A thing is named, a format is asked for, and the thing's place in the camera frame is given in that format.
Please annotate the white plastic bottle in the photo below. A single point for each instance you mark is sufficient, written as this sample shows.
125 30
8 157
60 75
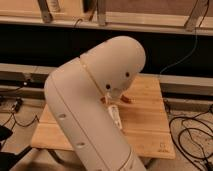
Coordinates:
114 113

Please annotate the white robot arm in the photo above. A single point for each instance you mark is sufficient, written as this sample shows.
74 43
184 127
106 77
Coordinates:
74 93

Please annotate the small red-brown object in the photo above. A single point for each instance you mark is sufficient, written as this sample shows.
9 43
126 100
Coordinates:
125 99

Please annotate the wooden table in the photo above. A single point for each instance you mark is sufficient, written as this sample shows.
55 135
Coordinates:
144 120

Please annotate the black power adapter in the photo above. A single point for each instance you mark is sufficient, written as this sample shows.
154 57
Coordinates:
16 106

